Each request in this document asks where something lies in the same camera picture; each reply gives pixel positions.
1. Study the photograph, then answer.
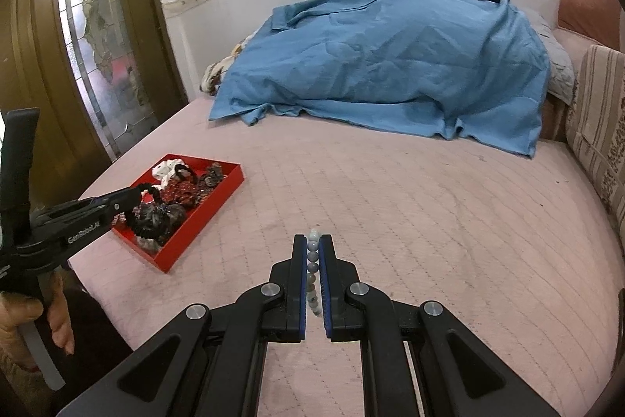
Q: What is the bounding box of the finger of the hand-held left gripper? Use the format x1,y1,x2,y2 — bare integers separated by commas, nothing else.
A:
110,184,162,215

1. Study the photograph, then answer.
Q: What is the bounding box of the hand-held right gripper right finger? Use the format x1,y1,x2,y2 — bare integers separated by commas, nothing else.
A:
320,235,562,417

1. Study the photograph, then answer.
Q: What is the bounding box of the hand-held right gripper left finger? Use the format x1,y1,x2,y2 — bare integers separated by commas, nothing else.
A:
56,234,309,417

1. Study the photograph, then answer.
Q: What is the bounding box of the grey bead bracelet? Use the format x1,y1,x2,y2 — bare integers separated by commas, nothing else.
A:
304,227,325,317

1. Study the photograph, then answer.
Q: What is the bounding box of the white scrunchie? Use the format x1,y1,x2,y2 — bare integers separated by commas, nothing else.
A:
152,157,189,181

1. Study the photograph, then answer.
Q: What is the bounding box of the red tray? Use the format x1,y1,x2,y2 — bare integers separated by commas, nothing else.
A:
111,153,245,274

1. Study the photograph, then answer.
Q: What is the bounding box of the person's left forearm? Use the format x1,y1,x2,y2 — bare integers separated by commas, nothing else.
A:
0,356,64,417

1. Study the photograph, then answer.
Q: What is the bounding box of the person's left hand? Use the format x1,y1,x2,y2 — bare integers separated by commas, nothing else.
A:
0,273,76,371

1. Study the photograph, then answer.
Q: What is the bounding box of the grey fuzzy scrunchie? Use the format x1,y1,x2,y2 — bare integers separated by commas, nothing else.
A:
138,201,188,225

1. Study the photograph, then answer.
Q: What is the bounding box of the pink quilted mattress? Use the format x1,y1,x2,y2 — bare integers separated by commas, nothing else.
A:
68,97,625,417

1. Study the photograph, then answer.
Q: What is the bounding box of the patterned cloth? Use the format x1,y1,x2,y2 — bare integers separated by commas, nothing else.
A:
201,41,257,95

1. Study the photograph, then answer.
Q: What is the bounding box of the wooden door with glass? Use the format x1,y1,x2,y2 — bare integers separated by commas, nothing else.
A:
0,0,189,164

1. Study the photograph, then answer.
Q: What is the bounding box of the blue cloth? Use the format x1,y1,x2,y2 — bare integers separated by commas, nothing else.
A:
209,0,552,159

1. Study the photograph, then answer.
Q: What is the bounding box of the striped cushion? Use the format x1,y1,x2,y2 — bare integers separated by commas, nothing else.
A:
564,45,625,227

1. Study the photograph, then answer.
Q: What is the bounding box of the grey white pillow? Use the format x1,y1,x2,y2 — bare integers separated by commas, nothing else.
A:
525,7,577,105

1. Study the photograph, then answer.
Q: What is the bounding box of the pink cushion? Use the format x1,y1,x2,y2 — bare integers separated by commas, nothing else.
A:
557,0,625,49

